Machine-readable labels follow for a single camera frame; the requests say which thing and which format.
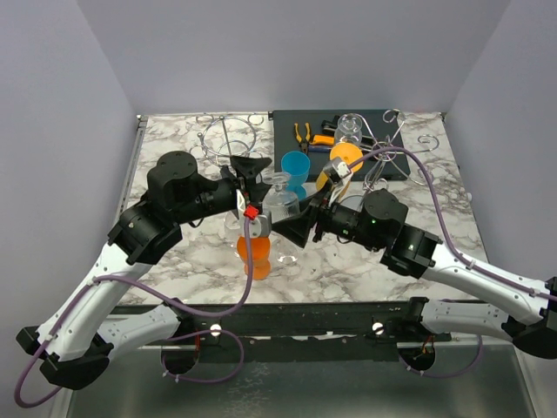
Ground purple cable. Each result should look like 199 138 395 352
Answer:
13 217 258 408
347 145 557 380

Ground clear stemmed glass centre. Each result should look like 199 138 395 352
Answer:
274 236 299 265

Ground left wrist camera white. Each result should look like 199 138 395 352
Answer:
236 189 272 239

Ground round ring chrome glass rack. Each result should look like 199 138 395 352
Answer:
188 113 265 168

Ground orange plastic goblet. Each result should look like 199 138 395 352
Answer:
236 236 271 280

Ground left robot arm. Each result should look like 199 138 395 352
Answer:
17 151 272 390

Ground black metal tool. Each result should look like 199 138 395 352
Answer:
321 115 340 134

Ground ribbed clear wine glass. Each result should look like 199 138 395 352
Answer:
334 113 363 146

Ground scroll arm chrome glass rack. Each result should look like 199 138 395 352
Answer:
353 109 433 197

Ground aluminium extrusion frame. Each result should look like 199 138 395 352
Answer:
45 115 149 417

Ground dark grey tool tray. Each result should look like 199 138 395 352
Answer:
272 109 410 182

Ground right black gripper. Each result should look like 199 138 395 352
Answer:
272 179 383 251

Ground clear glass with reflection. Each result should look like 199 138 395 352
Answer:
263 172 300 224

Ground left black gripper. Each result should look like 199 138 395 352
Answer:
174 156 275 225

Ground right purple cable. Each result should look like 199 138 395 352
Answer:
347 145 557 380

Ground yellow plastic goblet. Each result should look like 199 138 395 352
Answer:
316 142 363 191

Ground yellow handled pliers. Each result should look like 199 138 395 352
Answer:
294 122 312 155

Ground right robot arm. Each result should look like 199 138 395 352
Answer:
272 190 556 360

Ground blue red screwdriver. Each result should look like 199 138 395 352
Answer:
308 145 332 153

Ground clear glass far left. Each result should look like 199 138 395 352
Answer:
224 212 242 243

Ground blue plastic goblet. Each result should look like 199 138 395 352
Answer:
281 151 311 200

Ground black front mounting rail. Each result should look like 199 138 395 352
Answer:
143 298 501 362

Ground orange utility knife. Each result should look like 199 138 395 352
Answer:
310 134 335 146

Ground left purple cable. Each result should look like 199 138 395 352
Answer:
13 217 258 408

